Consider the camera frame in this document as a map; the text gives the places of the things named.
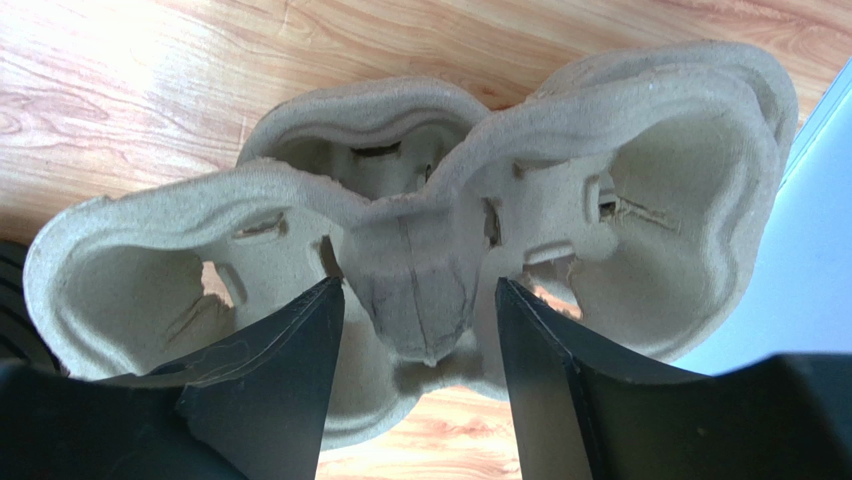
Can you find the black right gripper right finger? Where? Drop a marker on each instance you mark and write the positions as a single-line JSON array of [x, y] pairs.
[[585, 407]]

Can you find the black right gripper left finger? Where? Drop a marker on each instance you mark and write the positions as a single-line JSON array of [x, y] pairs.
[[250, 406]]

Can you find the grey pulp cup carrier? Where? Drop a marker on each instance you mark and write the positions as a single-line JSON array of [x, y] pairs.
[[643, 201]]

